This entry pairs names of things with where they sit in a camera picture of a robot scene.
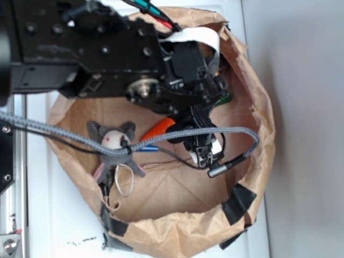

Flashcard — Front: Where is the aluminium rail with bracket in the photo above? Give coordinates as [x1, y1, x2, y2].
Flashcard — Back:
[0, 94, 29, 258]

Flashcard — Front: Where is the orange plastic carrot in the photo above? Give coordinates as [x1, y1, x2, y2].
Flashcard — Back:
[140, 92, 232, 142]

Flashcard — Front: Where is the grey plush mouse toy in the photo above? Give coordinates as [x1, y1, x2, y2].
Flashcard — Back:
[87, 121, 146, 184]

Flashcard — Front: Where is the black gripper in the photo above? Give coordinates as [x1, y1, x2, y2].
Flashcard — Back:
[158, 40, 229, 127]

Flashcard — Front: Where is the crumpled brown paper bag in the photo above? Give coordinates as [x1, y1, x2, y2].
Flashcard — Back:
[50, 7, 276, 257]

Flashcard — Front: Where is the grey braided usb cable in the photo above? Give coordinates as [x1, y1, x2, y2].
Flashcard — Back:
[0, 110, 261, 178]

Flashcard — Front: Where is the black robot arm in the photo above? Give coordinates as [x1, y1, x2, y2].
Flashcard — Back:
[1, 1, 227, 119]

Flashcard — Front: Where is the white flat ribbon cable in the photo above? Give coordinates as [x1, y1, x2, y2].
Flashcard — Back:
[160, 26, 221, 76]

